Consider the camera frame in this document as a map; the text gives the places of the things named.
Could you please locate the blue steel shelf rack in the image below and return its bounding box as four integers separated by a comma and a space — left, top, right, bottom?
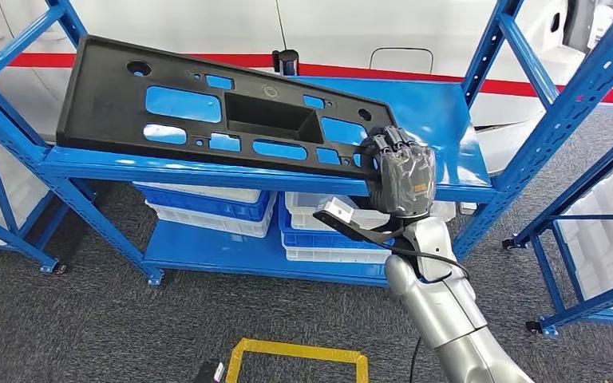
0, 0, 613, 289
500, 118, 613, 339
0, 118, 69, 274

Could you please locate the black plastic panel part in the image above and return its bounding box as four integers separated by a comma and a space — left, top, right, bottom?
55, 34, 398, 182

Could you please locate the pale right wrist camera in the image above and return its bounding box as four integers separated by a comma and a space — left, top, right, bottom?
323, 196, 357, 223

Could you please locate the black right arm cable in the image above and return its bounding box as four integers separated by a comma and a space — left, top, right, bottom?
390, 240, 472, 282

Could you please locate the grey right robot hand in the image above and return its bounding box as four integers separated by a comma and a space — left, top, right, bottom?
359, 125, 437, 219

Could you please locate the black right camera bracket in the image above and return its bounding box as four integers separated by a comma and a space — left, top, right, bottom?
312, 208, 409, 246

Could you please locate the yellow floor tape square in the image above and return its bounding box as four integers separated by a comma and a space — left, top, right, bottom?
225, 338, 370, 383

